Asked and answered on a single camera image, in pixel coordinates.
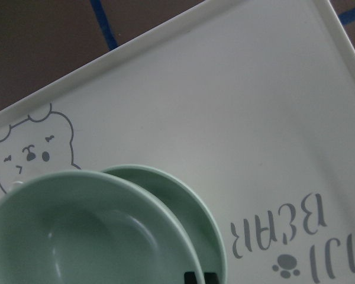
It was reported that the green bowl on tray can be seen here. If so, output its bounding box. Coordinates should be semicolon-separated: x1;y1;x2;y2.
103;164;227;283

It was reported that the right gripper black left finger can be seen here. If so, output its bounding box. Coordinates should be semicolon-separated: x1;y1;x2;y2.
184;272;198;284

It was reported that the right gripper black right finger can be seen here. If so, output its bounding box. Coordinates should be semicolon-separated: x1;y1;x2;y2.
204;272;220;284

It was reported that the green bowl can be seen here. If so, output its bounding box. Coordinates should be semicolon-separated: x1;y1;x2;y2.
103;164;227;283
0;170;204;283

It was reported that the white bear print tray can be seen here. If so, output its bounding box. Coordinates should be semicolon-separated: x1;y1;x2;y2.
0;1;355;283

